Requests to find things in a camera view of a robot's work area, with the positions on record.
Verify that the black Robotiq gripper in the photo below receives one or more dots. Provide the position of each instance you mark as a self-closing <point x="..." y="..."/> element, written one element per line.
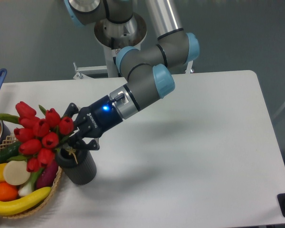
<point x="91" y="122"/>

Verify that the red tulip bouquet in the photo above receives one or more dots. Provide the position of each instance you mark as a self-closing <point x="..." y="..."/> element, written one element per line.
<point x="39" y="137"/>

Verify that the dark grey ribbed vase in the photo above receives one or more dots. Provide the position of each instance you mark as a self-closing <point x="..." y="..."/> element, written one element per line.
<point x="77" y="164"/>

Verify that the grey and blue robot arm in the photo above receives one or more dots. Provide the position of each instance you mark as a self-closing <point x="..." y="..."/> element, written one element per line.
<point x="147" y="74"/>

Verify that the purple eggplant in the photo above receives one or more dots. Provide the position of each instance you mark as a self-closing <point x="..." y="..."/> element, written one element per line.
<point x="47" y="177"/>

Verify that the woven wicker basket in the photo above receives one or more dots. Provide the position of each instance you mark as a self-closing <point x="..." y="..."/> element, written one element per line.
<point x="38" y="207"/>

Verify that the round beige disc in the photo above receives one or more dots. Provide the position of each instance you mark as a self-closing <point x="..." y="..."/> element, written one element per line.
<point x="15" y="173"/>

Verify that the green cucumber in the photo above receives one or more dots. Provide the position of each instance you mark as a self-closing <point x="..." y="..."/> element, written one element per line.
<point x="9" y="151"/>

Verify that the green bok choy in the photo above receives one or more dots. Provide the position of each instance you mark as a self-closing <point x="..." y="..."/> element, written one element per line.
<point x="29" y="186"/>

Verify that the orange fruit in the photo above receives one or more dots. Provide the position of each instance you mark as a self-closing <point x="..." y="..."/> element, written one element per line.
<point x="8" y="192"/>

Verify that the yellow banana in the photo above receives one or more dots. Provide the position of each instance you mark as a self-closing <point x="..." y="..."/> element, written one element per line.
<point x="17" y="206"/>

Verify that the white metal base frame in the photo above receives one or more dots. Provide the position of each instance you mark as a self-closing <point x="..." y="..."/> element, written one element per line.
<point x="90" y="72"/>

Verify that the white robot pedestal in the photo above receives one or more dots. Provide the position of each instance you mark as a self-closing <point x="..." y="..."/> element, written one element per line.
<point x="114" y="37"/>

